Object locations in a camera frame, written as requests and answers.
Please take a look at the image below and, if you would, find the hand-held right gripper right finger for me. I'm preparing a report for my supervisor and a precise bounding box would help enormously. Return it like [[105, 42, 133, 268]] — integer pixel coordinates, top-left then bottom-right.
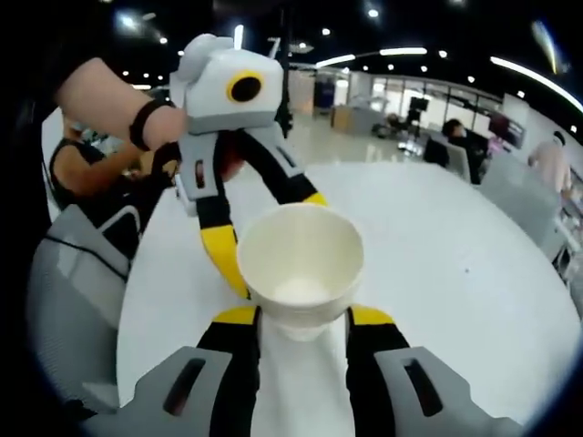
[[344, 305, 474, 437]]

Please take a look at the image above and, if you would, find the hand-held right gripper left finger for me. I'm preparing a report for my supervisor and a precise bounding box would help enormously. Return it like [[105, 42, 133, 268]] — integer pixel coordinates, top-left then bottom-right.
[[134, 304, 264, 437]]

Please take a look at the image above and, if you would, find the white paper cup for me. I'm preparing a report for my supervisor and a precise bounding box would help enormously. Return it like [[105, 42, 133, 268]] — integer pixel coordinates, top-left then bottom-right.
[[236, 203, 365, 341]]

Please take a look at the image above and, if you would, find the person's left hand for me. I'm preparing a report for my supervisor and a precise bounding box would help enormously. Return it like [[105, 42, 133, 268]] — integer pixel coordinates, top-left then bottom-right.
[[151, 107, 251, 183]]

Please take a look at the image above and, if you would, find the black wristband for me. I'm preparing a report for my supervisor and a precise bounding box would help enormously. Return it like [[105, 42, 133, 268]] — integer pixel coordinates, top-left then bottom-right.
[[129, 99, 177, 152]]

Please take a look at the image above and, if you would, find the black white chair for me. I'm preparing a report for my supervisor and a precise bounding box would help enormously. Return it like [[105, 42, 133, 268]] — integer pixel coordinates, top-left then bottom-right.
[[97, 204, 143, 263]]

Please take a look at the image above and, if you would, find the white table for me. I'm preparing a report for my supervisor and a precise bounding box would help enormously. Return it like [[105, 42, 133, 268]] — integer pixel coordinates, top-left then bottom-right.
[[116, 161, 578, 427]]

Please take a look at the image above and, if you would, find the grey office chair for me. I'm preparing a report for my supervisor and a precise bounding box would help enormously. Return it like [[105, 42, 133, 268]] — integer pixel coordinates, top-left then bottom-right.
[[26, 204, 138, 413]]

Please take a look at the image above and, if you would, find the dark monitor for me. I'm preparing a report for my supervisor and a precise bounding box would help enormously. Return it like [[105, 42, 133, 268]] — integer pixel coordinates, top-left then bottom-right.
[[489, 112, 526, 149]]

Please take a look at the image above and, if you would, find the curved ceiling light strip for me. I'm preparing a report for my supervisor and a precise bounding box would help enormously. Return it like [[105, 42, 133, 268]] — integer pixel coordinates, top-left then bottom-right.
[[490, 55, 583, 113]]

